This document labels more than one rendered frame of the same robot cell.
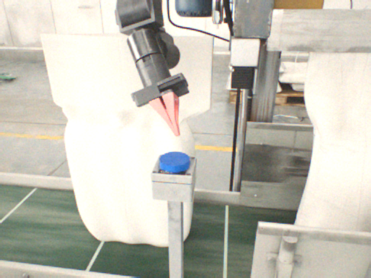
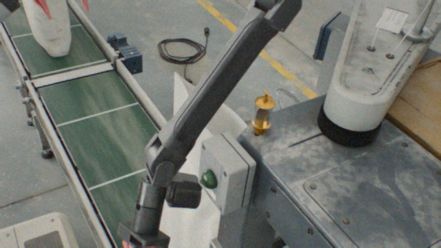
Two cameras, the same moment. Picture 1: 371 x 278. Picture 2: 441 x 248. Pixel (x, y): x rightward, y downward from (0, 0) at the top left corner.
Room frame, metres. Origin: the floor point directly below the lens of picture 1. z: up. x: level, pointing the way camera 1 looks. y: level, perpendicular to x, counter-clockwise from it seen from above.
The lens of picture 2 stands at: (0.26, -0.44, 1.76)
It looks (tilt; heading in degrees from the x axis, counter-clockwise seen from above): 41 degrees down; 46
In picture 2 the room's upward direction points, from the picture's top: 7 degrees clockwise
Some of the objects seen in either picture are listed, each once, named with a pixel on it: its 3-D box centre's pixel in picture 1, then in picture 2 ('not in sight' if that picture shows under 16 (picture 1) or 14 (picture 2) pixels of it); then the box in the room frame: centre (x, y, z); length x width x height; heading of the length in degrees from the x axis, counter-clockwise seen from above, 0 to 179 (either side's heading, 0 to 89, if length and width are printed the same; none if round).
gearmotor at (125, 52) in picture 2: not in sight; (120, 51); (1.34, 1.57, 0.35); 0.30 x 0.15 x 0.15; 82
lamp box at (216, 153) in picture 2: not in sight; (225, 173); (0.58, -0.12, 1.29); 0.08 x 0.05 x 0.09; 82
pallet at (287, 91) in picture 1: (275, 90); not in sight; (3.75, -1.18, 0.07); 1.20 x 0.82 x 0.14; 82
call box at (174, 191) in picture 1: (174, 177); not in sight; (0.50, 0.02, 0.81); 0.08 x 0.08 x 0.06; 82
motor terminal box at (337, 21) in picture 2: not in sight; (337, 44); (1.08, 0.06, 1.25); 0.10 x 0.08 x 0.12; 17
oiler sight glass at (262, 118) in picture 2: not in sight; (262, 113); (0.64, -0.12, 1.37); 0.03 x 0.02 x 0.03; 82
